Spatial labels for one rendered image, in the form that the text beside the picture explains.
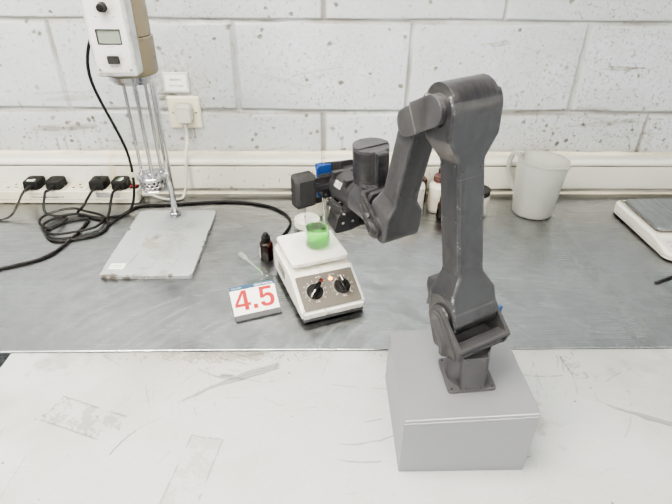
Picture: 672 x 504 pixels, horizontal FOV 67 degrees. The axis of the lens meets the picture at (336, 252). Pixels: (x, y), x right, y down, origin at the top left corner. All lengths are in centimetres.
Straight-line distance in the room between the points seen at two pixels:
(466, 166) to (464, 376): 28
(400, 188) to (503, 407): 32
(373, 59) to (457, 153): 84
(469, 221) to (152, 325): 64
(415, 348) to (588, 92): 99
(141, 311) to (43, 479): 36
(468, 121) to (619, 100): 107
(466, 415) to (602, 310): 52
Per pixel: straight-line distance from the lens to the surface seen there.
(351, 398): 84
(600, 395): 96
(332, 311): 97
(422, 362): 76
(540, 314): 108
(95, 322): 107
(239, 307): 100
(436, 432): 71
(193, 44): 141
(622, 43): 157
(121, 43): 105
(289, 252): 102
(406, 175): 69
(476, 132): 58
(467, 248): 63
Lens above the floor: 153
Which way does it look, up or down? 32 degrees down
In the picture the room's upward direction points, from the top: 1 degrees clockwise
